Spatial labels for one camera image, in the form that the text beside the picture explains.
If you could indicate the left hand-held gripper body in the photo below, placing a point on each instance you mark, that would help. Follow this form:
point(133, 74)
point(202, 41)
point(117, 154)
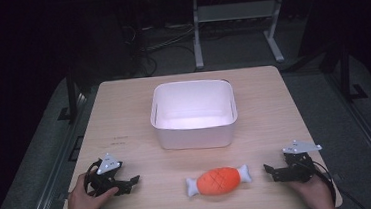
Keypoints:
point(108, 164)

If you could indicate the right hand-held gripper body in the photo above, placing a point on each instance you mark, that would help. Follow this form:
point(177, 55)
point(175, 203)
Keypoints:
point(298, 167)

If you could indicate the person's right hand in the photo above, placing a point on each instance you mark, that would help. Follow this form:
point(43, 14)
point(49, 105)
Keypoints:
point(316, 194)

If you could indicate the person's left hand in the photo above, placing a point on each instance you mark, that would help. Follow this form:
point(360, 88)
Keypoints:
point(82, 204)

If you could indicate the orange plush meat toy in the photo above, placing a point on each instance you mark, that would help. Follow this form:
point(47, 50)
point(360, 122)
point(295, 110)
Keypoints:
point(218, 181)

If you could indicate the black metal stand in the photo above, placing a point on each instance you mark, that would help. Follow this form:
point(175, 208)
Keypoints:
point(72, 96)
point(344, 72)

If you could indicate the white plastic bin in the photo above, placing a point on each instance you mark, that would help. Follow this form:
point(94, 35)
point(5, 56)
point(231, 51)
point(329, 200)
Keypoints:
point(194, 114)

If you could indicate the metal floor rail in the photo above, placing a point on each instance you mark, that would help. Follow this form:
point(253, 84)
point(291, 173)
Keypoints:
point(55, 175)
point(366, 130)

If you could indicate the white metal table frame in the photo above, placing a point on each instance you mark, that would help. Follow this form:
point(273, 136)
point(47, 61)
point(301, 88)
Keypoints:
point(233, 12)

